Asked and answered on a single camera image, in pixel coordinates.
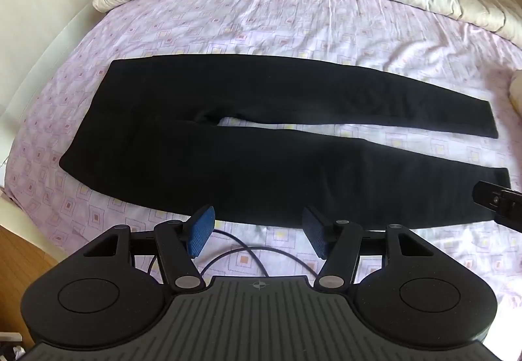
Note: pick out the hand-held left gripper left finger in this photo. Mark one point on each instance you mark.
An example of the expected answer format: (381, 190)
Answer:
(202, 231)

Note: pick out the black pants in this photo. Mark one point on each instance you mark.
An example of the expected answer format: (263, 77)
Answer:
(253, 141)

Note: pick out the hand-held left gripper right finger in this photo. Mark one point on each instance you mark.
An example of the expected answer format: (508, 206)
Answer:
(315, 231)

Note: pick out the purple patterned bed sheet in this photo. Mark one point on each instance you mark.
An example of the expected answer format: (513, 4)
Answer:
(285, 22)

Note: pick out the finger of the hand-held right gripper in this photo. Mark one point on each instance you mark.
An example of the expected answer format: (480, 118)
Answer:
(489, 194)

